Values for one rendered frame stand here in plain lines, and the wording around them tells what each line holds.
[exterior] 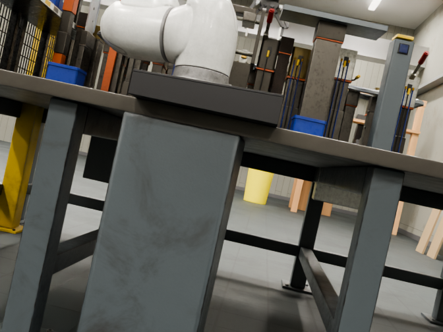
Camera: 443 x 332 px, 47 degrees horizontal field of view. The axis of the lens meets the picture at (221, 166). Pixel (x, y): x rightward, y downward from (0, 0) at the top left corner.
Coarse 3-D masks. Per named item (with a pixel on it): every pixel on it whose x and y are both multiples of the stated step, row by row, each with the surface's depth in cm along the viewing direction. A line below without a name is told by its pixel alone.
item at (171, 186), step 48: (144, 144) 126; (192, 144) 125; (240, 144) 130; (144, 192) 126; (192, 192) 125; (96, 240) 127; (144, 240) 126; (192, 240) 125; (96, 288) 127; (144, 288) 126; (192, 288) 125
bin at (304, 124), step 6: (294, 120) 169; (300, 120) 168; (306, 120) 168; (312, 120) 168; (318, 120) 168; (294, 126) 168; (300, 126) 168; (306, 126) 168; (312, 126) 168; (318, 126) 168; (324, 126) 168; (306, 132) 168; (312, 132) 168; (318, 132) 168
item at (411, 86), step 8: (408, 80) 195; (416, 80) 195; (408, 88) 195; (416, 88) 195; (408, 96) 195; (408, 104) 195; (400, 112) 194; (408, 112) 196; (400, 120) 196; (408, 120) 196; (400, 128) 195; (400, 136) 196; (392, 144) 195; (400, 144) 195; (400, 152) 196
